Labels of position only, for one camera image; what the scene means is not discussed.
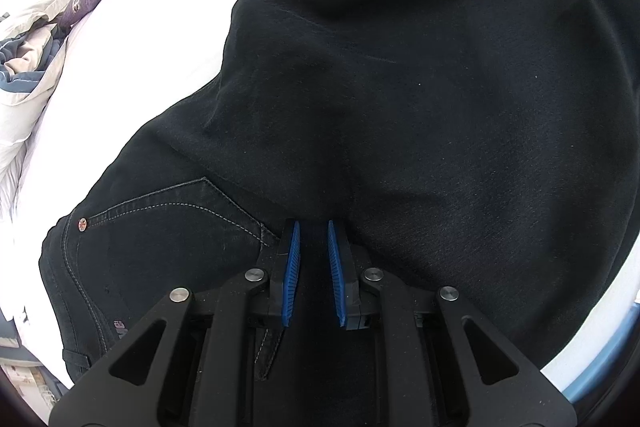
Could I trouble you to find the bed with white sheet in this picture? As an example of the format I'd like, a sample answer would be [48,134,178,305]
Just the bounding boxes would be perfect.
[10,0,640,390]

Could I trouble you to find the black denim pants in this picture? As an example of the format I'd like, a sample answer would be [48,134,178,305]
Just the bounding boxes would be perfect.
[39,0,640,427]

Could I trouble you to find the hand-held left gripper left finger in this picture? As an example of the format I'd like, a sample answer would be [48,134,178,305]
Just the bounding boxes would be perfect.
[48,219,302,427]

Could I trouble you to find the blue mat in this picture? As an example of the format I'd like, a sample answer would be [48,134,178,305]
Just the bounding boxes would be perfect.
[560,307,638,405]

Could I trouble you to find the grey and blue duvet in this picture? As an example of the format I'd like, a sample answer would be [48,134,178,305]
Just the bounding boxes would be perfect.
[0,0,81,220]

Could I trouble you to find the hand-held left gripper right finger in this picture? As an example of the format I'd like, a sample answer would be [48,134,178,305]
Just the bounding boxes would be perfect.
[326,219,578,427]

